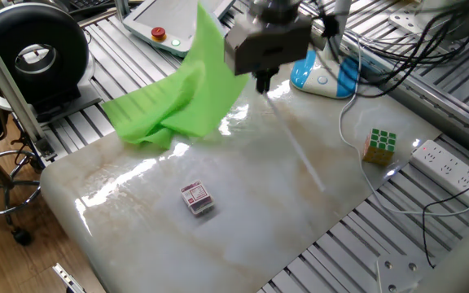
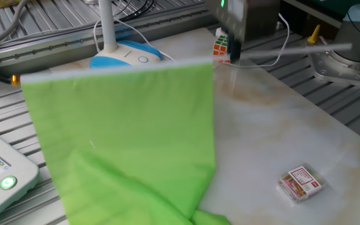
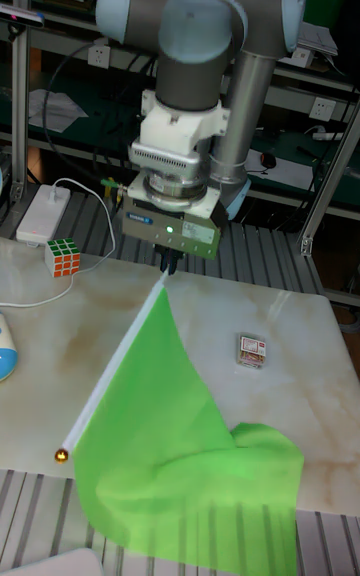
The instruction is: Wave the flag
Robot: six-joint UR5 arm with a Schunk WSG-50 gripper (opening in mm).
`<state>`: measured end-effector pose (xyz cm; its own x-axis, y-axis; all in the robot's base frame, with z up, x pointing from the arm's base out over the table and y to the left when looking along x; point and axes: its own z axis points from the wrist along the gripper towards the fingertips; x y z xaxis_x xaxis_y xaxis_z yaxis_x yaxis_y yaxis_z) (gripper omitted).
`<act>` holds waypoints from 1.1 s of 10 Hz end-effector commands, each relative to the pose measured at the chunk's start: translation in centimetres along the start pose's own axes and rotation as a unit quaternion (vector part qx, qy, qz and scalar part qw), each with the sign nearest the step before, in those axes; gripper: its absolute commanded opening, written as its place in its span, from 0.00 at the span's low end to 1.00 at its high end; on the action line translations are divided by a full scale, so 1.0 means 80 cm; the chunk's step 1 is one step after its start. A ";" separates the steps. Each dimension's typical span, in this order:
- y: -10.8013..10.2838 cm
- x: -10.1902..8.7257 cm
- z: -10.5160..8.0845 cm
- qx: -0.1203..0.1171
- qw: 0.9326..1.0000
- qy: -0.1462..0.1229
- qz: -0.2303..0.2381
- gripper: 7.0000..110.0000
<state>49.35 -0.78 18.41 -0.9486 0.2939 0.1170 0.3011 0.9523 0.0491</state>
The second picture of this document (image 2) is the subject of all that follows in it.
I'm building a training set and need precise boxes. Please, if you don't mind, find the grey metal gripper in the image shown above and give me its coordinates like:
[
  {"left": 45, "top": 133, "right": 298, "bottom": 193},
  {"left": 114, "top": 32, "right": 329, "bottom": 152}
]
[{"left": 204, "top": 0, "right": 281, "bottom": 63}]

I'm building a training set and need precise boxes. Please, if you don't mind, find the green flag white pole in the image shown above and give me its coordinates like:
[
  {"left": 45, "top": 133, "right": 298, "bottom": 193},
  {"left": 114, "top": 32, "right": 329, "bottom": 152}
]
[{"left": 10, "top": 42, "right": 353, "bottom": 225}]

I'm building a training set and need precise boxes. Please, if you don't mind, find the Rubik's cube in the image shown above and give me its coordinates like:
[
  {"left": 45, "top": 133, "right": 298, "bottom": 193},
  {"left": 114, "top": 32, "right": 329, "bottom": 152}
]
[{"left": 212, "top": 27, "right": 233, "bottom": 64}]

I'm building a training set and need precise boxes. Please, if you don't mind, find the yellow plastic clamp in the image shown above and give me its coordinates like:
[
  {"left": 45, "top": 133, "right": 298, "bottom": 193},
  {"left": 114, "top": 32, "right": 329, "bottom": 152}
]
[{"left": 307, "top": 24, "right": 321, "bottom": 44}]

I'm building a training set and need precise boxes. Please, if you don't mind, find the white marble slab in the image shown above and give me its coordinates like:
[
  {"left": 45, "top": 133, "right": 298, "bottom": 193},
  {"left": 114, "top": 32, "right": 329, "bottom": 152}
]
[{"left": 50, "top": 27, "right": 360, "bottom": 225}]

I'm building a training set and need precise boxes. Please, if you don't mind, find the white blue desk lamp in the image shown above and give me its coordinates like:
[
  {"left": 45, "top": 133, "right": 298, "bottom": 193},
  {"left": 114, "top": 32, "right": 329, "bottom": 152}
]
[{"left": 89, "top": 0, "right": 163, "bottom": 70}]

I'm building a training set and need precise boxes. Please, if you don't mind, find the clear box of paper clips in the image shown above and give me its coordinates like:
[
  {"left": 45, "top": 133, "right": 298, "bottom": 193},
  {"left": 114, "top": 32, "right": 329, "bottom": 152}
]
[{"left": 276, "top": 165, "right": 323, "bottom": 204}]

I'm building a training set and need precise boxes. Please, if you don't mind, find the white teach pendant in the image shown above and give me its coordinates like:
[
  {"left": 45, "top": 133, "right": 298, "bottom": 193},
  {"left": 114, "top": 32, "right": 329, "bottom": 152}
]
[{"left": 0, "top": 123, "right": 40, "bottom": 225}]

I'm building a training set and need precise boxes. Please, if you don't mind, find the white lamp cable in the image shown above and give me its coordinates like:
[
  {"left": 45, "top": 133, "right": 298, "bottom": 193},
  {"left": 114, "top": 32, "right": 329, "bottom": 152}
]
[{"left": 92, "top": 12, "right": 291, "bottom": 69}]

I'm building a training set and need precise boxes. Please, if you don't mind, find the black cable bundle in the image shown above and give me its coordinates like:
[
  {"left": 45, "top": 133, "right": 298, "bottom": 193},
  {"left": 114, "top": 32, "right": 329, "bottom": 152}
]
[{"left": 112, "top": 0, "right": 156, "bottom": 23}]

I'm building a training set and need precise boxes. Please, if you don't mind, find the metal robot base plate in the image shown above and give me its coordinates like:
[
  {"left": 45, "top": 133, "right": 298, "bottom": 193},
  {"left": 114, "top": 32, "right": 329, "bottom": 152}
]
[{"left": 309, "top": 49, "right": 360, "bottom": 90}]

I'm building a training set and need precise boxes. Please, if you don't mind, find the aluminium frame rail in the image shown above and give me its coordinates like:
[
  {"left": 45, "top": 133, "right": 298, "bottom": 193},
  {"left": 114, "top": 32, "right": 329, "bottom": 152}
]
[{"left": 0, "top": 7, "right": 221, "bottom": 74}]

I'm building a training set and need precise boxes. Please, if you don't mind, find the thick grey cable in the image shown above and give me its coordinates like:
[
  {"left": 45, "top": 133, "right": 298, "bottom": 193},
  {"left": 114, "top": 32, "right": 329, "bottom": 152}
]
[{"left": 0, "top": 0, "right": 31, "bottom": 51}]

